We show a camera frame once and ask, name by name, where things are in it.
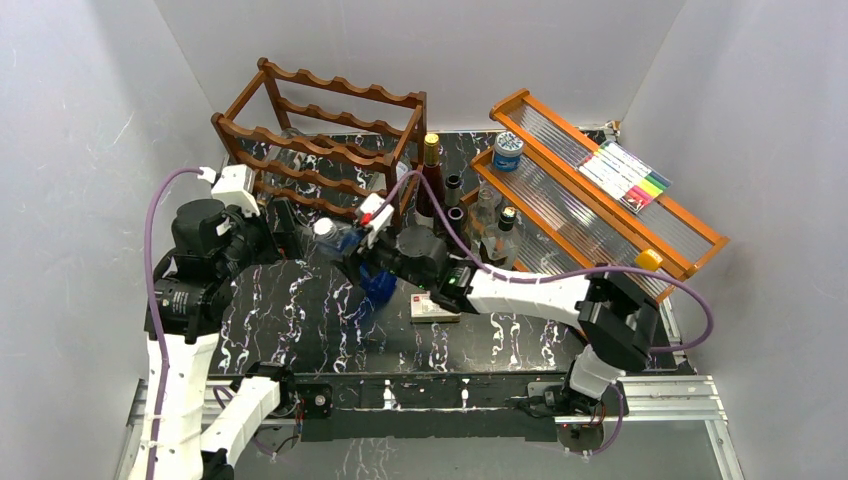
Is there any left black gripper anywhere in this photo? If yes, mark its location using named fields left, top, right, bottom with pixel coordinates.
left=215, top=197, right=312, bottom=279

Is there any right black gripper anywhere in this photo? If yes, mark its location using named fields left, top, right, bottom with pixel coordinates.
left=331, top=221, right=435, bottom=291

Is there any blue patterned bottle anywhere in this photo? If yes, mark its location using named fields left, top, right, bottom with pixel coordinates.
left=312, top=217, right=397, bottom=305

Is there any dark red wine bottle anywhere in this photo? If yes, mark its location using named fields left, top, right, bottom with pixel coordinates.
left=414, top=133, right=445, bottom=229

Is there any dark bottle cream label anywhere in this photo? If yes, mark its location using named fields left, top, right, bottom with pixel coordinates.
left=445, top=207, right=467, bottom=257

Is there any green wine bottle brown label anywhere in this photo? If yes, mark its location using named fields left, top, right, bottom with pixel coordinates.
left=444, top=174, right=463, bottom=208

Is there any clear glass bottle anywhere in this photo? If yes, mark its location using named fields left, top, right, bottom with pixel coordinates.
left=467, top=184, right=502, bottom=249

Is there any clear bottle gold label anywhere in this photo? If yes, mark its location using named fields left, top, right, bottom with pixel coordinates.
left=479, top=206, right=521, bottom=270

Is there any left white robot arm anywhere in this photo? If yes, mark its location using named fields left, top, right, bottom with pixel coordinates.
left=129, top=199, right=303, bottom=479

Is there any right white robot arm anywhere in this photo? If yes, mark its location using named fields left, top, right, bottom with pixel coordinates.
left=334, top=227, right=660, bottom=414

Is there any brown wooden wine rack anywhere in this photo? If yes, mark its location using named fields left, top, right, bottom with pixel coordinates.
left=211, top=57, right=428, bottom=198

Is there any clear bottle white label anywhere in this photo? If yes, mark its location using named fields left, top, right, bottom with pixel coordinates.
left=367, top=158, right=415, bottom=200

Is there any white rectangular box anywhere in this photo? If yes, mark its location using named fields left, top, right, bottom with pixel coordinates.
left=410, top=293, right=460, bottom=324

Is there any blue lidded jar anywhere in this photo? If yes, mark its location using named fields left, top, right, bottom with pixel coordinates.
left=492, top=131, right=525, bottom=172

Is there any orange tiered display shelf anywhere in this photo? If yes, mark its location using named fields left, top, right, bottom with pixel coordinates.
left=471, top=89, right=729, bottom=281

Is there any pack of coloured markers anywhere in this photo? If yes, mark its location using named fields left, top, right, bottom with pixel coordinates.
left=578, top=140, right=672, bottom=214

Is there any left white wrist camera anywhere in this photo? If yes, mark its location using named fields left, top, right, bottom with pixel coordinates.
left=197, top=164, right=260, bottom=218

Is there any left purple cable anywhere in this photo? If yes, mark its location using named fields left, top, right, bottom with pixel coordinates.
left=144, top=167, right=220, bottom=480

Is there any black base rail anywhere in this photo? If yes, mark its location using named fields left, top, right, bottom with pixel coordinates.
left=294, top=372, right=629, bottom=447

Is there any aluminium frame rail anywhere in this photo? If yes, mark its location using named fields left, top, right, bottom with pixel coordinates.
left=113, top=298, right=747, bottom=480

